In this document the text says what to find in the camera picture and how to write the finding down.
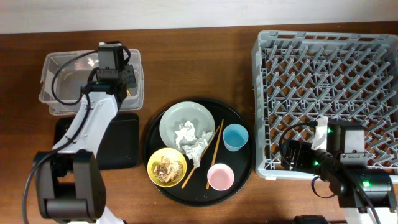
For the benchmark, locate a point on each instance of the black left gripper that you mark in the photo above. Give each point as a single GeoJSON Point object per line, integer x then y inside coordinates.
{"type": "Point", "coordinates": [130, 75]}

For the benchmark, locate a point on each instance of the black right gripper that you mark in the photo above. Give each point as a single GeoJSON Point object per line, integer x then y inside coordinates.
{"type": "Point", "coordinates": [303, 149]}

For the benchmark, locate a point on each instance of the blue plastic cup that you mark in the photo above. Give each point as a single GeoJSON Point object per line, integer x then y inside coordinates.
{"type": "Point", "coordinates": [235, 136]}

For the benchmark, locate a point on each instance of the white napkin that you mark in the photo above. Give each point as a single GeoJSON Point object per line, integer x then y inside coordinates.
{"type": "Point", "coordinates": [194, 151]}
{"type": "Point", "coordinates": [186, 131]}

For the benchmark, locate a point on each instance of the pink plastic cup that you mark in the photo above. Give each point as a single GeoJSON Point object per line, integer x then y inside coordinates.
{"type": "Point", "coordinates": [220, 177]}

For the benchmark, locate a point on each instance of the yellow bowl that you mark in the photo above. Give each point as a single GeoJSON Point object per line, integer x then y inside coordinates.
{"type": "Point", "coordinates": [155, 158]}

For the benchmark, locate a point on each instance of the food scraps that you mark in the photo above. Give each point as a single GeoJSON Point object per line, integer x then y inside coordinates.
{"type": "Point", "coordinates": [168, 170]}

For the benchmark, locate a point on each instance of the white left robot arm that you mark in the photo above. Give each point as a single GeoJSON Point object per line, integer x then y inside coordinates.
{"type": "Point", "coordinates": [68, 181]}

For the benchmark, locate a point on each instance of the grey dishwasher rack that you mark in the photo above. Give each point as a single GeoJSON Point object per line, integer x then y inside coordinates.
{"type": "Point", "coordinates": [300, 76]}

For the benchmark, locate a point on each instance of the black rectangular tray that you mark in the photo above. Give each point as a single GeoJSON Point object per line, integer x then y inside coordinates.
{"type": "Point", "coordinates": [119, 147]}

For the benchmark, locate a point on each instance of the grey round plate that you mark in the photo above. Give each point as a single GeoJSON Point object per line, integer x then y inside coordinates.
{"type": "Point", "coordinates": [178, 114]}

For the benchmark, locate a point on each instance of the right wooden chopstick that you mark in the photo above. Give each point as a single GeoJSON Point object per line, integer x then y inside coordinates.
{"type": "Point", "coordinates": [216, 150]}

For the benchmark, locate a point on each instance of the wooden chopstick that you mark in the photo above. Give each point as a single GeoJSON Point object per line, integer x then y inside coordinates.
{"type": "Point", "coordinates": [216, 150]}
{"type": "Point", "coordinates": [203, 153]}

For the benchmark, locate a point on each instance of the round black serving tray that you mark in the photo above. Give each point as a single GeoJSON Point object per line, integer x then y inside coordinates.
{"type": "Point", "coordinates": [241, 161]}

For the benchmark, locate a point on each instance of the left wooden chopstick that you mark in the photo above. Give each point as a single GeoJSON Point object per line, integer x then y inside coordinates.
{"type": "Point", "coordinates": [203, 153]}

